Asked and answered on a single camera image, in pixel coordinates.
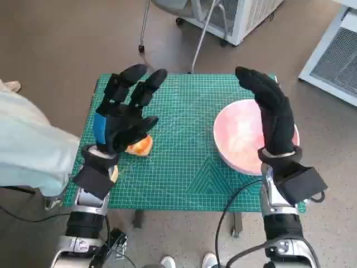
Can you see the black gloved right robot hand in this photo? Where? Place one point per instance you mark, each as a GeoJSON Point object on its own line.
{"type": "Point", "coordinates": [276, 117]}

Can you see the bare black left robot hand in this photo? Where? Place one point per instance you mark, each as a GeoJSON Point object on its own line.
{"type": "Point", "coordinates": [120, 125]}

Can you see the long braided toy bread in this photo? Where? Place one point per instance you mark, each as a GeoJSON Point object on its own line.
{"type": "Point", "coordinates": [140, 148]}

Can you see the pink bowl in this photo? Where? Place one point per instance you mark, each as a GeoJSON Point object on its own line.
{"type": "Point", "coordinates": [240, 134]}

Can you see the round toy bread bun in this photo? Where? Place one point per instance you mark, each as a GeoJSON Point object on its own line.
{"type": "Point", "coordinates": [114, 174]}

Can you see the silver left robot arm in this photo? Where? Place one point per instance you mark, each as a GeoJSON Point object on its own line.
{"type": "Point", "coordinates": [83, 220]}

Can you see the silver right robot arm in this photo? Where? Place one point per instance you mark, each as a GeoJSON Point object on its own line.
{"type": "Point", "coordinates": [281, 226]}

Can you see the green cutting mat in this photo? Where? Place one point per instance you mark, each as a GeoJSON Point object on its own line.
{"type": "Point", "coordinates": [181, 139]}

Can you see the white cabinet with grey grille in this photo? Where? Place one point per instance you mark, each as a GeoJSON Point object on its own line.
{"type": "Point", "coordinates": [334, 56]}

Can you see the person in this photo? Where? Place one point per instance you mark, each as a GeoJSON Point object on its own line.
{"type": "Point", "coordinates": [28, 145]}

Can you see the white cabinet with mesh panel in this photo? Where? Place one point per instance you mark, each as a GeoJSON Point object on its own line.
{"type": "Point", "coordinates": [251, 16]}

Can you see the dark table leg with caster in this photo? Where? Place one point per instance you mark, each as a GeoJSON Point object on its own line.
{"type": "Point", "coordinates": [237, 223]}

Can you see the person's beige shoe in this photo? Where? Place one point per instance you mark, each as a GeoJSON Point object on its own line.
{"type": "Point", "coordinates": [12, 85]}

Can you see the white shoe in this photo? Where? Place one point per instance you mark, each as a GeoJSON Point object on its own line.
{"type": "Point", "coordinates": [168, 263]}
{"type": "Point", "coordinates": [209, 261]}

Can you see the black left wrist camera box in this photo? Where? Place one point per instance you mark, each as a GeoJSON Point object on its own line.
{"type": "Point", "coordinates": [92, 181]}

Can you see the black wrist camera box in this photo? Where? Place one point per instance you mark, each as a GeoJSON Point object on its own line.
{"type": "Point", "coordinates": [301, 184]}
{"type": "Point", "coordinates": [92, 181]}

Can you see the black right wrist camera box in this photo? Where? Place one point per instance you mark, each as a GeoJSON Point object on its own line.
{"type": "Point", "coordinates": [301, 184]}

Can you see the black metal frame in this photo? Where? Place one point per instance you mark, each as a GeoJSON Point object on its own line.
{"type": "Point", "coordinates": [117, 237]}

